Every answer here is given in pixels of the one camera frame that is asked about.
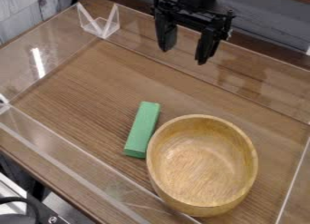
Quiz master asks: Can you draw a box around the black metal table frame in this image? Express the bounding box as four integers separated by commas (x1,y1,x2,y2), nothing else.
0,153,94,224

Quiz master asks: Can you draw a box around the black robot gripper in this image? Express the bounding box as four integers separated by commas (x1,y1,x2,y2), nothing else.
152,0,236,65

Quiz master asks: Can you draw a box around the clear acrylic corner bracket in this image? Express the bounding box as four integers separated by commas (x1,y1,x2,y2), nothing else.
77,3,121,39

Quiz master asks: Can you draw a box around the green rectangular block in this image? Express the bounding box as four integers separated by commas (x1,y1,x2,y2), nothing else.
123,102,162,159

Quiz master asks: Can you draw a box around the black cable bottom left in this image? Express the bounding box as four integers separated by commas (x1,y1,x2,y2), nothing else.
0,196,42,224

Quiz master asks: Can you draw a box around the brown wooden bowl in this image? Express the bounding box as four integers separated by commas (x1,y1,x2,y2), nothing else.
148,114,258,217

